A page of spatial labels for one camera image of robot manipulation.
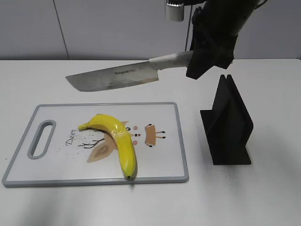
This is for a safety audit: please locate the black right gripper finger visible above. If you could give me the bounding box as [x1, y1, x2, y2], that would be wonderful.
[214, 50, 233, 69]
[186, 35, 230, 80]

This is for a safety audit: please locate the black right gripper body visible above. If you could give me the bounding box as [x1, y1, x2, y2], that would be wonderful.
[191, 0, 259, 59]

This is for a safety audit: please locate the kitchen knife with white handle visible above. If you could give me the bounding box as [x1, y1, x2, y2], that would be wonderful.
[65, 51, 193, 92]

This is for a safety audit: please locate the yellow plastic banana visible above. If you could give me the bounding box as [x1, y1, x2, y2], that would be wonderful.
[78, 114, 136, 179]

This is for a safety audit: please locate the black knife stand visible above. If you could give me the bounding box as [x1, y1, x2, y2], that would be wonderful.
[200, 74, 253, 165]

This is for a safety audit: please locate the white cutting board grey rim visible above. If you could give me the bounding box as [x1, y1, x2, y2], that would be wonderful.
[2, 102, 189, 187]

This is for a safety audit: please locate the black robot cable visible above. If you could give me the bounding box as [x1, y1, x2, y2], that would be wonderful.
[184, 4, 194, 51]

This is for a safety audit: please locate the white wrist camera cylinder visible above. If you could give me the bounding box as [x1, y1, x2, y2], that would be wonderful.
[165, 0, 184, 22]

